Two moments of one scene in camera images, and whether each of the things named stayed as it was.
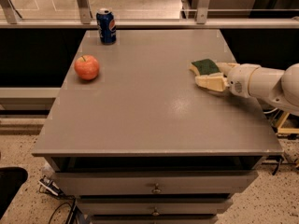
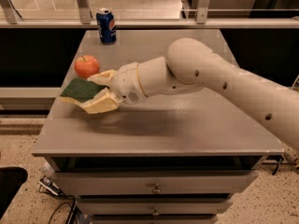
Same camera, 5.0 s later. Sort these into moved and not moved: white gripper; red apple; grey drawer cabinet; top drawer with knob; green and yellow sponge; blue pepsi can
Moved: green and yellow sponge; white gripper
Not moved: top drawer with knob; red apple; blue pepsi can; grey drawer cabinet
